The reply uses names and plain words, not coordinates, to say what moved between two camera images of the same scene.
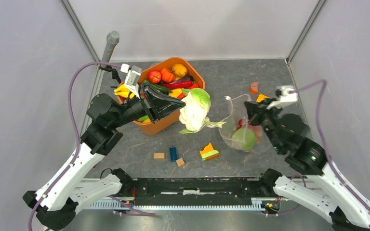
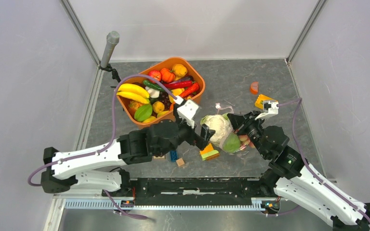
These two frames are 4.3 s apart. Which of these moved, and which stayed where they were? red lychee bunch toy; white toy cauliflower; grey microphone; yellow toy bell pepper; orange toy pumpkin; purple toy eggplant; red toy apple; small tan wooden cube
Moved: red lychee bunch toy; white toy cauliflower
Stayed: yellow toy bell pepper; orange toy pumpkin; grey microphone; purple toy eggplant; small tan wooden cube; red toy apple
